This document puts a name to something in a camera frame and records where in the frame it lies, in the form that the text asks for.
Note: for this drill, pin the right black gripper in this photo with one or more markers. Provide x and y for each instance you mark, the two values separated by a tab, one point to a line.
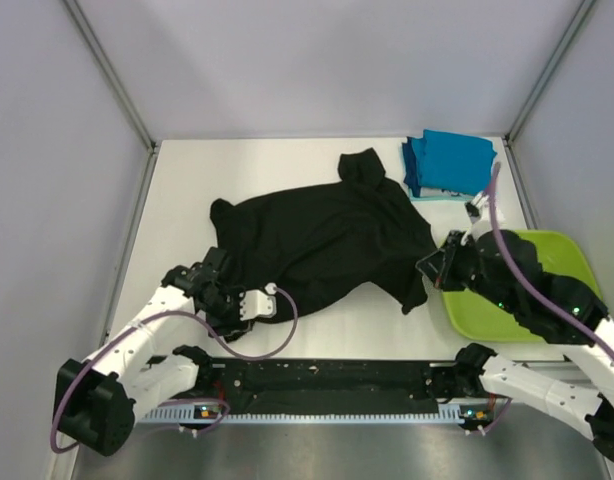
437	267

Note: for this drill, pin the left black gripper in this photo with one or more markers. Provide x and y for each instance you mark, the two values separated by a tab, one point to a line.
233	323

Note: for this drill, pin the black t shirt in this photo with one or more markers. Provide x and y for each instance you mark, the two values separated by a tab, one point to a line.
318	243

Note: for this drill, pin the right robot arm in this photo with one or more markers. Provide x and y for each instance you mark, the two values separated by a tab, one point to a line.
504	269

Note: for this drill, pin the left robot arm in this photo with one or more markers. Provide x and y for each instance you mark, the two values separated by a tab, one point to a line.
153	358

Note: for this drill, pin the green plastic basin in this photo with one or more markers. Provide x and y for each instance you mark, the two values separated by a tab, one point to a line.
479	320

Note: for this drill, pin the light teal folded shirt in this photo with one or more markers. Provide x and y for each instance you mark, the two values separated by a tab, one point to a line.
430	194

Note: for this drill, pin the dark blue folded shirt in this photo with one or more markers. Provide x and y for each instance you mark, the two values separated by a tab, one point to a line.
412	150

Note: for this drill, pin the top blue folded shirt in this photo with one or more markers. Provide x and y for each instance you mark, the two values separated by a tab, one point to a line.
455	162

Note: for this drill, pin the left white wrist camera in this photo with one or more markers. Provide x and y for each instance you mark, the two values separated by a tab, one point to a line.
258	303

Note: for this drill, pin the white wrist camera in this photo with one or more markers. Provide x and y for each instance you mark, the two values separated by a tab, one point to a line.
478	213
258	303

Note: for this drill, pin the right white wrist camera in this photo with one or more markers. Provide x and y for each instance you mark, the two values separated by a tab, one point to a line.
478	213

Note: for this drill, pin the light blue cable duct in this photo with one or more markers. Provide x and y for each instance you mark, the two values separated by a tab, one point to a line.
199	415

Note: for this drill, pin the right aluminium frame post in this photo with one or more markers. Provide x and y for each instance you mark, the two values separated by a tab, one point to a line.
580	18

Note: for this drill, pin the aluminium frame post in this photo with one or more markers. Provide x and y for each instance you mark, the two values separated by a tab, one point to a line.
111	77
580	18

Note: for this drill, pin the left aluminium frame post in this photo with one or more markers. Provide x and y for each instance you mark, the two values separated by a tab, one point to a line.
111	77

